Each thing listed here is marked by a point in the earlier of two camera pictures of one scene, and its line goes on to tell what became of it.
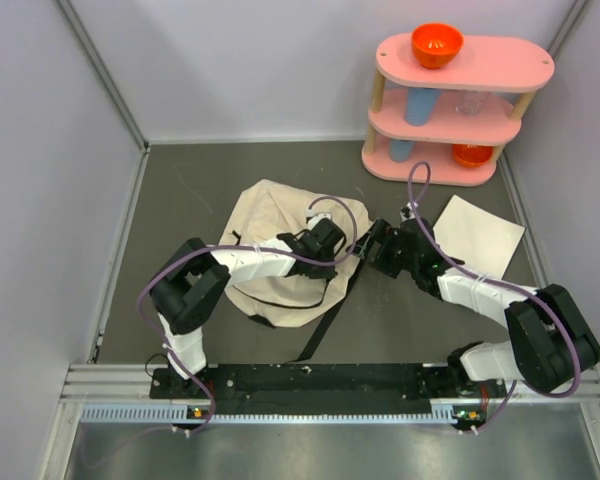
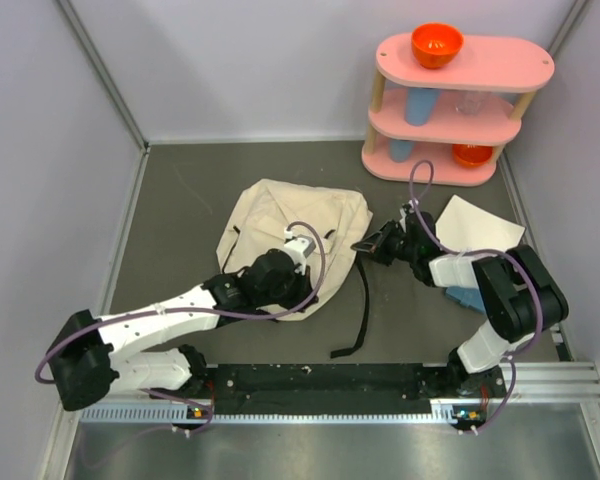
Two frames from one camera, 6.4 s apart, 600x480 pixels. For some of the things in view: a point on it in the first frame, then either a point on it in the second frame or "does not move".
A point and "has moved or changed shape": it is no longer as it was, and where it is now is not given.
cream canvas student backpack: [265, 209] has moved or changed shape
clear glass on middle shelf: [469, 102] does not move
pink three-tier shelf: [457, 118] does not move
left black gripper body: [321, 271] → [289, 296]
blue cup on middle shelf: [421, 103] does not move
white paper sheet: [485, 242] does not move
